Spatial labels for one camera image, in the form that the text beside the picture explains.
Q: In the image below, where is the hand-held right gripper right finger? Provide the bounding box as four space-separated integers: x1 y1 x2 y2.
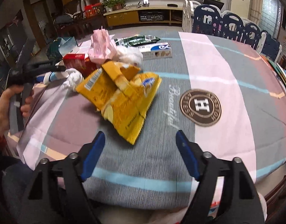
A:
176 129 265 224

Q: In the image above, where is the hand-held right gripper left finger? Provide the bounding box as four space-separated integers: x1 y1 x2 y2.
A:
19 131 106 224

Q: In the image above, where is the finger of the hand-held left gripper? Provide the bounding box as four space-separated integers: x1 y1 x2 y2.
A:
26 60 56 70
21 66 67 84

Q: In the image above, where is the white blue tube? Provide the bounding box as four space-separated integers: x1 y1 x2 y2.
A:
44 71 64 83

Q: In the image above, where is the white tissue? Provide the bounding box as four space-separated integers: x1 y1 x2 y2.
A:
62 68 84 89
116 46 143 67

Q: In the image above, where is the pink plastic packet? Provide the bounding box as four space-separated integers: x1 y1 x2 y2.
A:
89 27 116 64

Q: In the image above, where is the yellow snack bag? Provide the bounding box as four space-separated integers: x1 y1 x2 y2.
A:
76 61 162 145

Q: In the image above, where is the green snack packet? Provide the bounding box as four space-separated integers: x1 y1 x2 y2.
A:
115 35 161 46

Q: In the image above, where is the white blue toothpaste box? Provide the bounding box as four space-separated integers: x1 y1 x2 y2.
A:
139 42 173 60

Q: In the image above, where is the person's left hand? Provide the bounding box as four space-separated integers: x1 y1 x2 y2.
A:
0 85 35 137

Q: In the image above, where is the dark green tissue box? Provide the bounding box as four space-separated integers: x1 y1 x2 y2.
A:
46 36 79 60

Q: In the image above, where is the red gift box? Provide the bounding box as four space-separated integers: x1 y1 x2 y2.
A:
84 3 103 18

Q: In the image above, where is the plaid tablecloth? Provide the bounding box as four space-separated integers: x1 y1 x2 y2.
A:
5 27 286 206

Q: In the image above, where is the wooden television cabinet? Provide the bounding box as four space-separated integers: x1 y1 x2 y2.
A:
103 3 184 27

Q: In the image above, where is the potted green plant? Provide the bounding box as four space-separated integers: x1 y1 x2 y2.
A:
103 0 126 12

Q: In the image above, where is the black audio receiver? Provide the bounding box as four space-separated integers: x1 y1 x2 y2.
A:
139 11 164 22

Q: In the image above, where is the row of picture books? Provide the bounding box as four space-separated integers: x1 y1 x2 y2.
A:
262 54 286 94

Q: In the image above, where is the white navy playpen fence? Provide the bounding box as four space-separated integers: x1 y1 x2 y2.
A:
182 0 282 56

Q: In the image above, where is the black monitor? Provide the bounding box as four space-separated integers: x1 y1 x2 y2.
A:
202 0 225 11

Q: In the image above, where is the standing air conditioner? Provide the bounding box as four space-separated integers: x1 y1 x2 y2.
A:
229 0 253 20

